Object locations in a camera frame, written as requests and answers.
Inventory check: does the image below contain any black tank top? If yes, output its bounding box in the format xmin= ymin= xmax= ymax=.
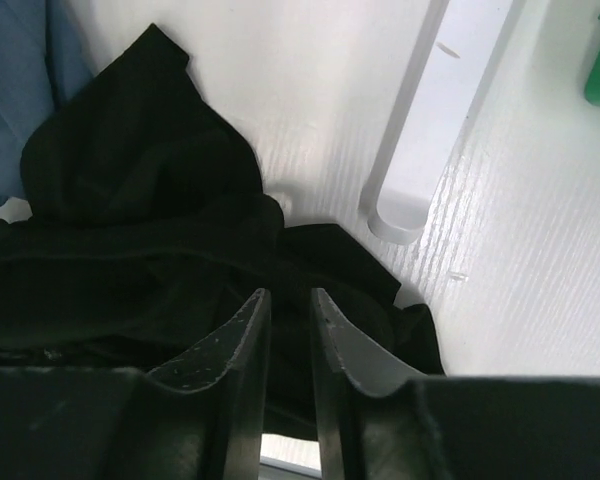
xmin=0 ymin=26 xmax=443 ymax=440

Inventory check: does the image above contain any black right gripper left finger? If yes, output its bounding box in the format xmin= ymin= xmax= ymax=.
xmin=0 ymin=289 xmax=271 ymax=479

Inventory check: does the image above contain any aluminium mounting rail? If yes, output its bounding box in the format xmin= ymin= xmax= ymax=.
xmin=258 ymin=434 xmax=322 ymax=480

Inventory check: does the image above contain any white rack base foot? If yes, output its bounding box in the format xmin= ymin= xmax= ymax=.
xmin=360 ymin=1 xmax=521 ymax=245

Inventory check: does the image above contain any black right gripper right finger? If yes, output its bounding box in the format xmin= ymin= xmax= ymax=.
xmin=311 ymin=289 xmax=600 ymax=479

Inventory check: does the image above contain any blue tank top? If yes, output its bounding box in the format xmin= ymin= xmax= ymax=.
xmin=0 ymin=1 xmax=92 ymax=207

